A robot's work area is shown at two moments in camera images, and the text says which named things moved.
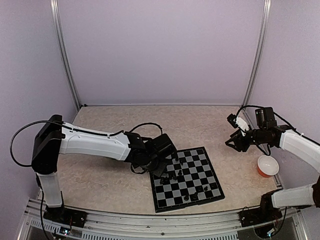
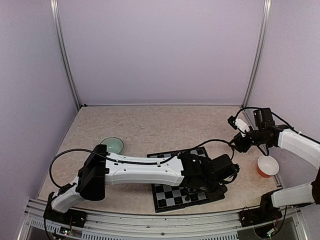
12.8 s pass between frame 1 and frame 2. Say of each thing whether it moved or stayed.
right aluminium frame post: stayed
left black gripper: moved
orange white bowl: stayed
